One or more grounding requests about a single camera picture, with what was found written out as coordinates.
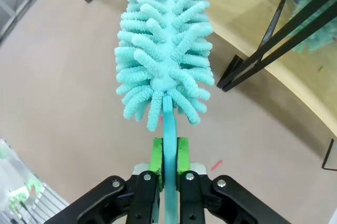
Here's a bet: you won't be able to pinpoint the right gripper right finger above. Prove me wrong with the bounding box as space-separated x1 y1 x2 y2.
176 137 290 224

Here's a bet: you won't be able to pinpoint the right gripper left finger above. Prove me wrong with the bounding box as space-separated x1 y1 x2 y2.
47 137 165 224

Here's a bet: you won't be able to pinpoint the turquoise microfiber duster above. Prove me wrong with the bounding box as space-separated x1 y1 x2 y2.
114 0 215 224

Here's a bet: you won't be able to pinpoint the clear plastic bag green parts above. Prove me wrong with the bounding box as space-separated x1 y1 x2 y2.
0 137 70 224

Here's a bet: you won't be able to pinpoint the grey metal rail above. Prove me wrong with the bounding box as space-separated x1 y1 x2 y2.
0 0 32 42

